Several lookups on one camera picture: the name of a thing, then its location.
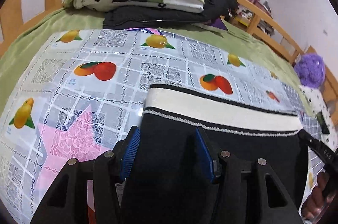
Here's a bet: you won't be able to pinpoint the black pants with white stripe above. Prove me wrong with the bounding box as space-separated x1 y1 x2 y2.
121 84 308 223

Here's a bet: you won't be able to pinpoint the person's right hand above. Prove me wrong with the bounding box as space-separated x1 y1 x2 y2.
301 172 335 221

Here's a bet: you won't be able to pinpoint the black jacket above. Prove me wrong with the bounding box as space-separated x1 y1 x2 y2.
103 0 238 29

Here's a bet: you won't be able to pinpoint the white dotted pillow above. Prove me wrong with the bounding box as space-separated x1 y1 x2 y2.
299 86 337 151

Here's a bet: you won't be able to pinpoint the purple plush toy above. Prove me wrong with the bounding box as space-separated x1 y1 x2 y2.
294 53 325 88

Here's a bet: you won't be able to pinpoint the green bed sheet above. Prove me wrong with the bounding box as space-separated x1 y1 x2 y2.
1 9 315 116

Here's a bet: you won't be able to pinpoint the wooden bed frame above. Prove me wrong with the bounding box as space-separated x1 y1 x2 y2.
0 0 338 108

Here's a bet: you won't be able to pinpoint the fruit print table cloth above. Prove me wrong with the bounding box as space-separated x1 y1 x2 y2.
1 29 321 223

